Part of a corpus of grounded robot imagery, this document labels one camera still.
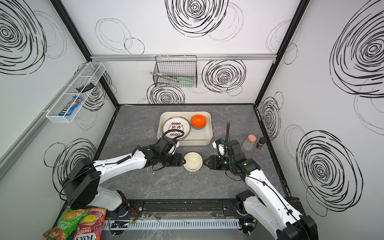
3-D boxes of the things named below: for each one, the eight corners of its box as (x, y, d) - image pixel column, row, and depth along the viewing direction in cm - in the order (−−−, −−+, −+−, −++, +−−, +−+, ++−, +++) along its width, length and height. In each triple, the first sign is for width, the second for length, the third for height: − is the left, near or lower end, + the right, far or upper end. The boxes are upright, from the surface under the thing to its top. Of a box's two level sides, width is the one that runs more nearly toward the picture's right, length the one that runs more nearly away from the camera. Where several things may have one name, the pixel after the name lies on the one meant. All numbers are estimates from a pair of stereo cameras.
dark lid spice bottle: (255, 150, 97) (260, 142, 90) (253, 144, 99) (258, 137, 92) (262, 150, 97) (267, 142, 90) (260, 144, 99) (265, 137, 92)
